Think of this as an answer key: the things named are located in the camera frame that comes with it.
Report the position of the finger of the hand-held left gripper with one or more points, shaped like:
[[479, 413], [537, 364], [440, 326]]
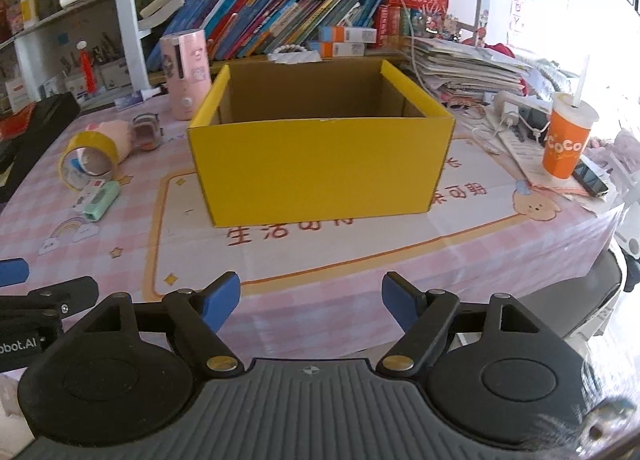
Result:
[[12, 272], [75, 292]]

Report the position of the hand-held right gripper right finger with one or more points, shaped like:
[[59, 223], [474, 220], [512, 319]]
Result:
[[399, 300]]

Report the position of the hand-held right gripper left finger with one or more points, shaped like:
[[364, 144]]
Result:
[[222, 300]]

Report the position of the yellow tape roll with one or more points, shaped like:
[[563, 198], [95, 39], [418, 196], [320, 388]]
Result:
[[95, 140]]

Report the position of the yellow cardboard box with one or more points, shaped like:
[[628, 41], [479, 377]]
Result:
[[310, 170]]

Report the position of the pink checked tablecloth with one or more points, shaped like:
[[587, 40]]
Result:
[[325, 260]]

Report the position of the mint green correction tape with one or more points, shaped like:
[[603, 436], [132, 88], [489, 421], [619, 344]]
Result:
[[102, 202]]

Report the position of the black box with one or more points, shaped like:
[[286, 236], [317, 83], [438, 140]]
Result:
[[40, 130]]

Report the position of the pink cylinder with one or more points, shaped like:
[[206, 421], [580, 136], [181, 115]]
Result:
[[119, 136]]

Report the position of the small glass jar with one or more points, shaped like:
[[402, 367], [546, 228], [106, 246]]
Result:
[[147, 132]]

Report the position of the black chair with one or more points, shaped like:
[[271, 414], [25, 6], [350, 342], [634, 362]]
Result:
[[575, 295]]

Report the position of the printed paper sheets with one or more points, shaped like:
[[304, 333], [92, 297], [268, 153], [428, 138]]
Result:
[[525, 160]]

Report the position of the white plug adapter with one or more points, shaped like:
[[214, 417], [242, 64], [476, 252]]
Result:
[[510, 117]]

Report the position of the pink cylindrical humidifier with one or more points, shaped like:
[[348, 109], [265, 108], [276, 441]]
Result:
[[187, 80]]

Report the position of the orange paper cup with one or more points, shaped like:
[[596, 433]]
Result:
[[565, 145]]

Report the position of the black rectangular device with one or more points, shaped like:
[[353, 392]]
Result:
[[592, 179]]

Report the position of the white power strip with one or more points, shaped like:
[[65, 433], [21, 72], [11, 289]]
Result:
[[520, 101]]

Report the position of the stack of papers and booklets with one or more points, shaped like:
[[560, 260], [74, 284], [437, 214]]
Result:
[[460, 65]]

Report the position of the white quilted handbag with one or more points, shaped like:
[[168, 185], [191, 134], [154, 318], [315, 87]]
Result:
[[295, 56]]

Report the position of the curved side shelf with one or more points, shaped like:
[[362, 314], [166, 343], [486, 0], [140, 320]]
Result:
[[50, 20]]

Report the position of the orange and white carton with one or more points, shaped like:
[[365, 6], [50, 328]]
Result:
[[347, 34], [342, 50]]

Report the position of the red cloth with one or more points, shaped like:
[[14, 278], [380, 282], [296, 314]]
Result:
[[497, 50]]

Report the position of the colourful figurines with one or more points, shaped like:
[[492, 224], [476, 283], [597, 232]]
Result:
[[440, 25]]

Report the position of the white metal bookshelf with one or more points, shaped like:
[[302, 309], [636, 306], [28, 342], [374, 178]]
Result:
[[125, 15]]

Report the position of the row of colourful books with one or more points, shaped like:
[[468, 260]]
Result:
[[260, 20]]

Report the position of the white drinking straw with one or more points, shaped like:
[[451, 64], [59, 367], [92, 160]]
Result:
[[580, 80]]

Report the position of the red books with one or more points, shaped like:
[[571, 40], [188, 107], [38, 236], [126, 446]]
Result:
[[405, 15]]

